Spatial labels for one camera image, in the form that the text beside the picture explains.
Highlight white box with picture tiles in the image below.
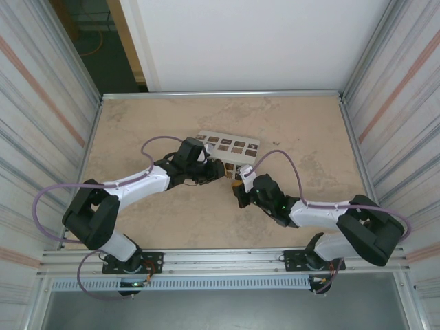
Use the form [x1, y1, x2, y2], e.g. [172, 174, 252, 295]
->
[195, 129, 261, 180]

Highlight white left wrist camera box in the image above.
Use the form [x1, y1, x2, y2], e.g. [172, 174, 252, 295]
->
[201, 142, 216, 164]

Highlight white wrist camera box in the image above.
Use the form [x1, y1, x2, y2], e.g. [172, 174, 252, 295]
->
[239, 164, 257, 193]
[201, 142, 216, 164]

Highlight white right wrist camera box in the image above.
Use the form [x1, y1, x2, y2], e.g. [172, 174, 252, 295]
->
[239, 164, 257, 193]

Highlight aluminium mounting rail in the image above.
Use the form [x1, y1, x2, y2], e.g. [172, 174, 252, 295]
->
[40, 244, 412, 278]

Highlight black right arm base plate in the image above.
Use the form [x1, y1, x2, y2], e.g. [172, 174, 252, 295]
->
[283, 247, 347, 272]

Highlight aluminium frame bar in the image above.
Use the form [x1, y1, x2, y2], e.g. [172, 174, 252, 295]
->
[101, 90, 344, 101]

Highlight grey slotted cable duct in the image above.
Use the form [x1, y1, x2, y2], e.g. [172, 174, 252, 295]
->
[50, 274, 312, 292]

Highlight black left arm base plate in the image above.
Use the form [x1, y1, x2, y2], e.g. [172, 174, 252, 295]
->
[102, 252, 164, 275]

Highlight wooden door frame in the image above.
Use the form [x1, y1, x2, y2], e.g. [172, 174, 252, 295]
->
[106, 0, 149, 84]

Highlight orange floor cable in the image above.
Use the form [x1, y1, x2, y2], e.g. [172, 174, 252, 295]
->
[80, 30, 105, 58]

